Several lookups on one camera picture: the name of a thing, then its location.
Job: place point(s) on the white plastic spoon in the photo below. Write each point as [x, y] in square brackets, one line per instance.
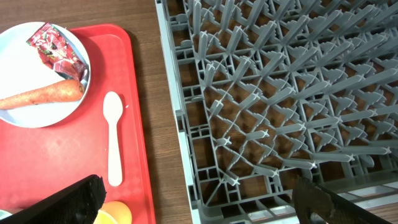
[112, 111]

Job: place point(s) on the grey dishwasher rack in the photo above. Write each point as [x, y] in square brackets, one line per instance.
[266, 91]

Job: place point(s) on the light blue plate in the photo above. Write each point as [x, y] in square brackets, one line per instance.
[22, 70]

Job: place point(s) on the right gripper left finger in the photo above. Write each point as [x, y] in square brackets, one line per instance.
[78, 203]

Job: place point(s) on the mint green bowl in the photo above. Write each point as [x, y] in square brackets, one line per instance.
[4, 214]

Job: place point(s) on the orange carrot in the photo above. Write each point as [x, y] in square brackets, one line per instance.
[60, 92]

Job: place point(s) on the yellow plastic cup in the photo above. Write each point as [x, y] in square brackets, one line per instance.
[114, 213]

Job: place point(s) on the red serving tray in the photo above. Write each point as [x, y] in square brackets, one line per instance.
[38, 162]

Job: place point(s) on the red snack wrapper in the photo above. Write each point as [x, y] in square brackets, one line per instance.
[57, 52]

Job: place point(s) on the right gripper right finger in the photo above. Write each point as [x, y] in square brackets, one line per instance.
[316, 204]

